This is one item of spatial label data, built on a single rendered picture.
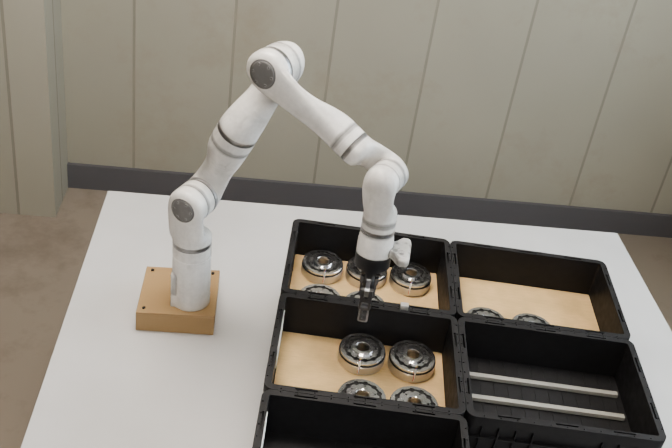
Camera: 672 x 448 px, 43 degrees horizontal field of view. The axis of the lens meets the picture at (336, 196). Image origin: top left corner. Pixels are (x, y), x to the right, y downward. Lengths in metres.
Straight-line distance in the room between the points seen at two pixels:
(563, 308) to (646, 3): 1.83
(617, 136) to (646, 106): 0.18
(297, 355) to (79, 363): 0.51
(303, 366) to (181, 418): 0.29
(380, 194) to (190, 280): 0.60
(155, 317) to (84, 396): 0.26
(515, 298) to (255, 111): 0.85
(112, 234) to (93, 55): 1.34
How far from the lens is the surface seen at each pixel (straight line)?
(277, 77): 1.69
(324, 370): 1.90
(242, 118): 1.81
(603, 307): 2.22
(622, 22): 3.77
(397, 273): 2.16
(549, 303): 2.25
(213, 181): 1.97
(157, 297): 2.17
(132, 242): 2.44
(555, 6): 3.66
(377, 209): 1.69
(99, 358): 2.09
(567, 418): 1.96
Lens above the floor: 2.14
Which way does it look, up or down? 32 degrees down
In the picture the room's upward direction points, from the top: 9 degrees clockwise
